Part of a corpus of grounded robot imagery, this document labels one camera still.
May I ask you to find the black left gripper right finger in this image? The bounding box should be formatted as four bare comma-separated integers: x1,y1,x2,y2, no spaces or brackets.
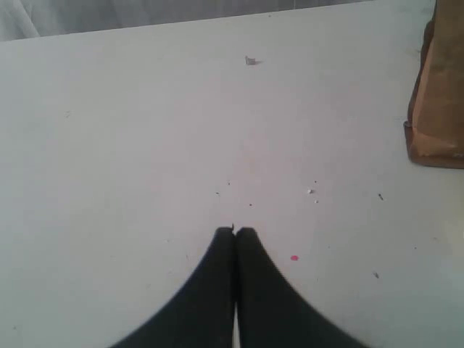
236,228,364,347

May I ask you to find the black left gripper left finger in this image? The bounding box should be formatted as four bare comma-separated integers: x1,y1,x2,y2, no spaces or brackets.
114,227,236,347

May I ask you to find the brown pouch with orange label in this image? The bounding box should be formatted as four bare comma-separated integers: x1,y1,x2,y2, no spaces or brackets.
404,1,463,169

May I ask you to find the small white paper scrap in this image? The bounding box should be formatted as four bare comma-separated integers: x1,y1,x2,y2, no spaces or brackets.
245,56,262,66

